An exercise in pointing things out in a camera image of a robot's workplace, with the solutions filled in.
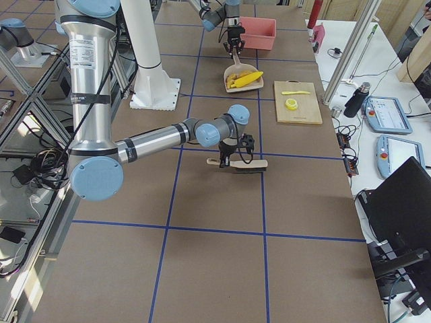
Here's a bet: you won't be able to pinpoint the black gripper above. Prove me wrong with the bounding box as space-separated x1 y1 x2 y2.
223 26 244 54
218 138 238 168

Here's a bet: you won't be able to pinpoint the beige plastic dustpan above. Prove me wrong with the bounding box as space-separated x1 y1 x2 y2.
224 49 264 93

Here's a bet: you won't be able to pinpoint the beige hand brush black bristles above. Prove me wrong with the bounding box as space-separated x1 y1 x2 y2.
206 158 268 174

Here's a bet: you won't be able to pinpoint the tan toy ginger root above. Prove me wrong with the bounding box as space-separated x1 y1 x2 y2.
226 73 238 89

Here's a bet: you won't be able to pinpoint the yellow toy corn cob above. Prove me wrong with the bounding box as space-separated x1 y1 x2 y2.
236 71 263 88

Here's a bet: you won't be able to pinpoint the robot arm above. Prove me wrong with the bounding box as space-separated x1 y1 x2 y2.
188 0 245 57
55 1 250 201

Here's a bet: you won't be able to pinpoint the pink plastic bin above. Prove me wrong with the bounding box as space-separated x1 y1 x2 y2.
240 17 276 50

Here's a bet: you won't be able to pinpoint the yellow lemon slices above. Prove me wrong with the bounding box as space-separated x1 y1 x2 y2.
285 98 298 110

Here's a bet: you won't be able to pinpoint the yellow plastic knife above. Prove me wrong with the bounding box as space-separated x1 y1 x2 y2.
281 90 311 96

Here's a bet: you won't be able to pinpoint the wooden cutting board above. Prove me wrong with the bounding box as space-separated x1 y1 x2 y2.
273 81 323 124

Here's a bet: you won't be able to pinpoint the red fire extinguisher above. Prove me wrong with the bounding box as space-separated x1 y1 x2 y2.
307 0 323 30

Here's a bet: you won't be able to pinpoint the black water bottle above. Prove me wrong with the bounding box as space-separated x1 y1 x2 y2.
343 82 371 118

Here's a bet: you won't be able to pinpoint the metal grabber rod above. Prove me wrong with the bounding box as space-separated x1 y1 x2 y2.
341 24 378 87

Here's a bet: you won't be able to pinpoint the blue teach pendant far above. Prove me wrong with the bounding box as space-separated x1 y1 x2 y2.
362 96 413 135

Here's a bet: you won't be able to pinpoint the blue teach pendant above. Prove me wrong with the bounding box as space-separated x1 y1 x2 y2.
362 96 413 135
376 135 425 179

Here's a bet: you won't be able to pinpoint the blue teach pendant near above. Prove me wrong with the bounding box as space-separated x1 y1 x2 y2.
376 135 425 179

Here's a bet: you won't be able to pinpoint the black monitor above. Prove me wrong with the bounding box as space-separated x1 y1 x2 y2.
358 157 430 293

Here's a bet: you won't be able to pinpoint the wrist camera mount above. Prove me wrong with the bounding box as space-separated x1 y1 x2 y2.
238 133 255 155

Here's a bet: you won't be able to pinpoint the aluminium frame post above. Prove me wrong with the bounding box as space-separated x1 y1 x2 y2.
322 0 381 106

